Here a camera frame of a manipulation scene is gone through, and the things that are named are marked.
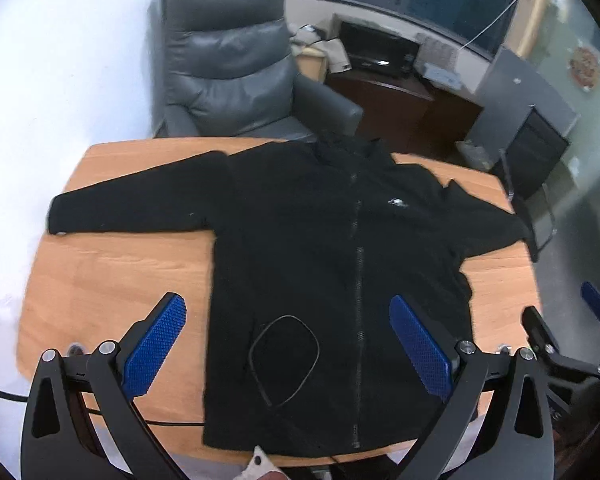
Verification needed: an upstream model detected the black monitor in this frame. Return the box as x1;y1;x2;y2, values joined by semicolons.
337;20;421;79

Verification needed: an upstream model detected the round red wall ornament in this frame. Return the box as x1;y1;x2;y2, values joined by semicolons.
567;45;600;92

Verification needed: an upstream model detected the white patterned box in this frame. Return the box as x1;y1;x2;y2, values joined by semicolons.
414;35;463;87

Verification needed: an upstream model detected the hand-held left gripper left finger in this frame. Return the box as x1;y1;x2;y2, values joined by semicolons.
20;292;188;480

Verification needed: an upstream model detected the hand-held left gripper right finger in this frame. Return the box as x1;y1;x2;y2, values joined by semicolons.
389;294;555;480

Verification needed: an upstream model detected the black fleece jacket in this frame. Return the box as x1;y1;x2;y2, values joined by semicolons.
47;132;540;461

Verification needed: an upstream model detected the grey leather armchair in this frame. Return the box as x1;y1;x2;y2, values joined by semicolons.
152;0;365;141

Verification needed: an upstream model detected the black office chair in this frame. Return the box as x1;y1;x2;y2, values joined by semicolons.
500;107;570;261

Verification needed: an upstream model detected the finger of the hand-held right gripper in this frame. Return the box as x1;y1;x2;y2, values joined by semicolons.
580;280;600;361
522;305;563;366

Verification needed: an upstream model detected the light wooden side cabinet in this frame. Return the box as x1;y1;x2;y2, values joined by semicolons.
297;47;329;83

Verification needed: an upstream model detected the grey metal cabinet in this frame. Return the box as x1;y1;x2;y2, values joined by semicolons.
467;45;580;171

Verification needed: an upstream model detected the black cable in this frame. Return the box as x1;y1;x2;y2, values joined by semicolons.
247;315;321;408
0;384;207;427

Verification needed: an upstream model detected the white hanging cord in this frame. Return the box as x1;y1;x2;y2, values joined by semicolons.
460;0;536;52

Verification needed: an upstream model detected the dark wooden cabinet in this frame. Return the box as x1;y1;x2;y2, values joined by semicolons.
325;67;483;161

